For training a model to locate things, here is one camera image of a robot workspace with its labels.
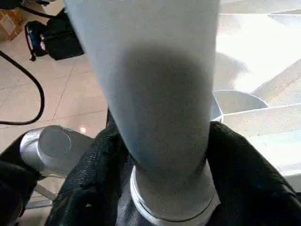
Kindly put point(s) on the white plastic table top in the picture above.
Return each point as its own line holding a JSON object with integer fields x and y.
{"x": 258, "y": 70}

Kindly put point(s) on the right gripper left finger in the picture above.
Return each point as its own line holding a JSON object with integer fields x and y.
{"x": 89, "y": 183}

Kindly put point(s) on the white plastic table leg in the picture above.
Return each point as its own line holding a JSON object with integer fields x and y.
{"x": 155, "y": 94}

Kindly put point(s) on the black device on floor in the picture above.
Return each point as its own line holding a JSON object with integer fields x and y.
{"x": 54, "y": 37}

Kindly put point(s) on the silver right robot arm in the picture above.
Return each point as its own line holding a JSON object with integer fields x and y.
{"x": 51, "y": 150}

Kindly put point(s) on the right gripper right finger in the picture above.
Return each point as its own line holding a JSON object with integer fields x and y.
{"x": 254, "y": 183}

